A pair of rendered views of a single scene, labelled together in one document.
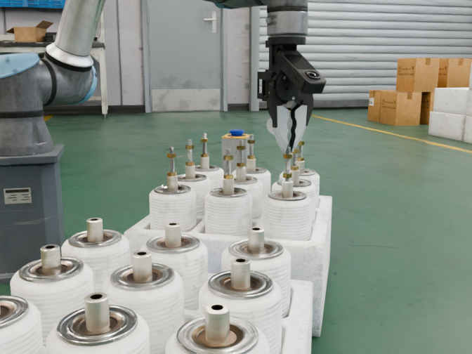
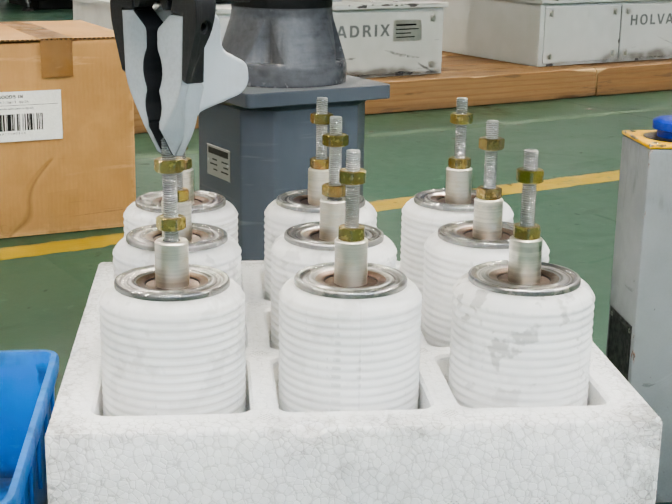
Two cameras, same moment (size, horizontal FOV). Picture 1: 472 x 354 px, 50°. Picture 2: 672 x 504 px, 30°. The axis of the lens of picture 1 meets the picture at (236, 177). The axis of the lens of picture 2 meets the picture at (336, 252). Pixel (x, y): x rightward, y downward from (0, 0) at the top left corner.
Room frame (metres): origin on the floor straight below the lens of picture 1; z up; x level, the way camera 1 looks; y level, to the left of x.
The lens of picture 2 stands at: (0.81, -0.88, 0.49)
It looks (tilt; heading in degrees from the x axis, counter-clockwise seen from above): 15 degrees down; 71
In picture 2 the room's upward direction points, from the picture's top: 1 degrees clockwise
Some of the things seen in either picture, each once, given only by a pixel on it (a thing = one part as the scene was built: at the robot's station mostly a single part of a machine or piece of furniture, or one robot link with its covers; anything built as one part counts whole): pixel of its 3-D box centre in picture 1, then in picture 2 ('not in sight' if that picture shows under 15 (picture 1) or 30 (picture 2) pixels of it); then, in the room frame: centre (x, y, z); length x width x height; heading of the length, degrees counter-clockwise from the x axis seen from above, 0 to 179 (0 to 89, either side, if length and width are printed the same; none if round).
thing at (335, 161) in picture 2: (241, 156); (335, 166); (1.10, -0.01, 0.31); 0.01 x 0.01 x 0.08
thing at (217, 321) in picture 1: (217, 324); not in sight; (0.43, 0.02, 0.26); 0.02 x 0.02 x 0.03
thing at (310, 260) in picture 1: (240, 249); (330, 434); (1.10, -0.01, 0.09); 0.39 x 0.39 x 0.18; 77
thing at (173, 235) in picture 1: (173, 235); not in sight; (0.68, 0.09, 0.26); 0.02 x 0.02 x 0.03
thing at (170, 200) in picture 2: (287, 166); (170, 196); (0.96, -0.10, 0.31); 0.01 x 0.01 x 0.08
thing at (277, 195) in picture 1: (286, 196); (172, 283); (0.96, -0.10, 0.25); 0.08 x 0.08 x 0.01
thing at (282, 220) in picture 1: (286, 240); (174, 412); (0.96, -0.10, 0.16); 0.10 x 0.10 x 0.18
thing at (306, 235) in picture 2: (241, 180); (333, 236); (1.10, -0.01, 0.25); 0.08 x 0.08 x 0.01
